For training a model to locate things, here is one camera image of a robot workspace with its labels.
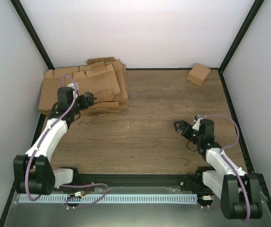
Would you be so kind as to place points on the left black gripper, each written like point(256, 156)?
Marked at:
point(90, 100)

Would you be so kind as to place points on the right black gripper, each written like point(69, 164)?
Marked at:
point(183, 124)

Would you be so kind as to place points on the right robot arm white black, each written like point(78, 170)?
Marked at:
point(238, 191)

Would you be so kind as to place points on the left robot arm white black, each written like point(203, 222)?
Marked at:
point(33, 173)

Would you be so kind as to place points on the folded brown cardboard box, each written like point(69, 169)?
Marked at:
point(198, 74)

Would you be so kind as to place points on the stack of flat cardboard boxes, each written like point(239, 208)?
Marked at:
point(105, 78)

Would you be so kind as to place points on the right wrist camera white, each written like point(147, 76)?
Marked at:
point(197, 120)

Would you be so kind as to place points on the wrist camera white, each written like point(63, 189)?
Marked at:
point(197, 120)
point(74, 86)

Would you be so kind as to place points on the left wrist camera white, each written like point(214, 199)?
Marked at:
point(74, 86)

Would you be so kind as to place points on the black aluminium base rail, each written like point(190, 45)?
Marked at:
point(190, 181)

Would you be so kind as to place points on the light blue slotted cable duct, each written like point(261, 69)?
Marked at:
point(122, 199)

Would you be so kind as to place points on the black enclosure frame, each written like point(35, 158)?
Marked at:
point(228, 67)

